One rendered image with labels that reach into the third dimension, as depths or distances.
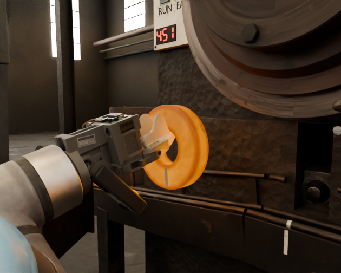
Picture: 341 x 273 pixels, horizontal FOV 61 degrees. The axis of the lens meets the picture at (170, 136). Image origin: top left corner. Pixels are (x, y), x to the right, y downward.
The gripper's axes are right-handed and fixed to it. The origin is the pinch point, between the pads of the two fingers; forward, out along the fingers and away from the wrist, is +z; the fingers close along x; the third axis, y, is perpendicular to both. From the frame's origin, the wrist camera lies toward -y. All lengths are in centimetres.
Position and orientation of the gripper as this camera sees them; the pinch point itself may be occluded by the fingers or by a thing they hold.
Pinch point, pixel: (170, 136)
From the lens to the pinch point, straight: 53.0
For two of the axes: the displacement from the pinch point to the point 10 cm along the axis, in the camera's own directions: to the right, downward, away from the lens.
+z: 6.8, -3.5, 6.4
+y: -1.9, -9.3, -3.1
